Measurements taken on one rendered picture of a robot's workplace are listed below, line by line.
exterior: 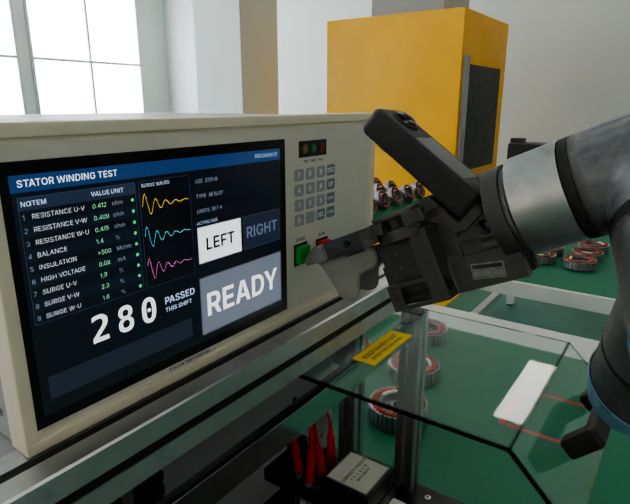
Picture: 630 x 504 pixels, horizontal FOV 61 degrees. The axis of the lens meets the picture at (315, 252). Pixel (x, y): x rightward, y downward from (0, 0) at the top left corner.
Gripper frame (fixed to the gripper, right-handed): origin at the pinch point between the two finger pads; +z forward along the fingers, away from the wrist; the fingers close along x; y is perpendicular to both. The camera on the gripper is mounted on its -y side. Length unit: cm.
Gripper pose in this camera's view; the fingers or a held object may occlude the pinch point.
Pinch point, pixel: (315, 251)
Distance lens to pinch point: 53.2
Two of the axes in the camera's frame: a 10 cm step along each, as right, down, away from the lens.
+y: 3.5, 9.4, 0.1
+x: 5.8, -2.2, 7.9
